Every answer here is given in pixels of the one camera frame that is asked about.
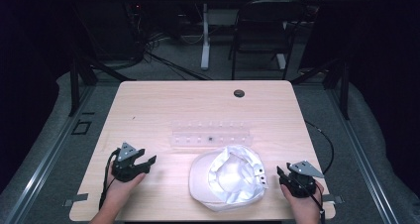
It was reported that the person's left hand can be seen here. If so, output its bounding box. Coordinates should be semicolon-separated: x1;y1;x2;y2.
103;172;148;212

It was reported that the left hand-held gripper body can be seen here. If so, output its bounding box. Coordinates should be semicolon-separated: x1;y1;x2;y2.
111;142;147;183

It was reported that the white baseball cap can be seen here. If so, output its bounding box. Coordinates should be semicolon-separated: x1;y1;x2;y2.
188;144;269;213

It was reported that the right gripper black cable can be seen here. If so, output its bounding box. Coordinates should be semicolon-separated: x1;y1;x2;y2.
291;173;327;224

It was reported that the clear plastic rack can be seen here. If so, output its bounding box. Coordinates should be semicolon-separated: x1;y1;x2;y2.
169;119;255;150

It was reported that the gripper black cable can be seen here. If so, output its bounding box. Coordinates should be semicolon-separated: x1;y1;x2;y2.
98;147;122;212
291;173;327;224

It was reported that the black chair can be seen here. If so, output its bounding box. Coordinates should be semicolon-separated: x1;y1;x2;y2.
228;0;307;81

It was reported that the black metal stand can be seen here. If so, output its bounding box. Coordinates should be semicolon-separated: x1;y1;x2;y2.
289;56;352;121
66;47;137;118

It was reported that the bundle of black floor cables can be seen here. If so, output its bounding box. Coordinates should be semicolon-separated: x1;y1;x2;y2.
123;0;214;82

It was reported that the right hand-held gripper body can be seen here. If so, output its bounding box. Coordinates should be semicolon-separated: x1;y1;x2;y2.
278;160;326;199

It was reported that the aluminium floor rail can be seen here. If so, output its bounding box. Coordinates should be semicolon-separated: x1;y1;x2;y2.
325;84;401;224
0;84;97;224

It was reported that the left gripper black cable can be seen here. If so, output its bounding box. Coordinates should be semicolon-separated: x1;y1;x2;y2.
98;147;122;212

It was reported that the grey tape strip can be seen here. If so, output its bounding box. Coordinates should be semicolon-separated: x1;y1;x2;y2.
61;192;90;208
322;194;345;205

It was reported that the person's right hand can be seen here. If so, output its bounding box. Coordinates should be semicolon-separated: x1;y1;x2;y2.
279;182;325;219

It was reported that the thin black cable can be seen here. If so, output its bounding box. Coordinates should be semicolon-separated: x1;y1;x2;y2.
304;119;335;175

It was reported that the white desk leg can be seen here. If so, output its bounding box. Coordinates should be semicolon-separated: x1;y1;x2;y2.
275;53;287;70
200;2;212;71

